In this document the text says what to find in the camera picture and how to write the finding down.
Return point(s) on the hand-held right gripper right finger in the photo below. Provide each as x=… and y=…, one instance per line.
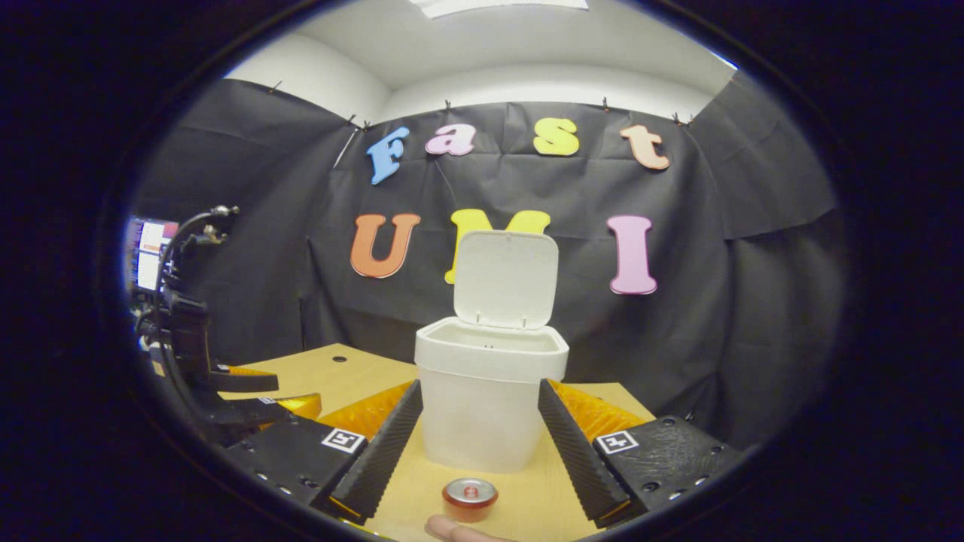
x=576, y=459

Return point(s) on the white desktop garbage bin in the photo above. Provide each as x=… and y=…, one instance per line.
x=482, y=421

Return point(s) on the large ceiling light panel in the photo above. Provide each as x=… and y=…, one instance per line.
x=497, y=6

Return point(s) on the wooden desktop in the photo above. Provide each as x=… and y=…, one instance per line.
x=410, y=489

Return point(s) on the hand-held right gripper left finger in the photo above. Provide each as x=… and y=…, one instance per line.
x=384, y=452

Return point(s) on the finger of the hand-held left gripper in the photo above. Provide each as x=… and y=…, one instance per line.
x=256, y=410
x=245, y=382

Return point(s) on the red pop can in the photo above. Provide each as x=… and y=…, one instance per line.
x=470, y=497

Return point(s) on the computer monitor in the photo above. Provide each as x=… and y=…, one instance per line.
x=151, y=252

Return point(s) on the black backdrop cloth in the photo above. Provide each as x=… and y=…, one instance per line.
x=715, y=301

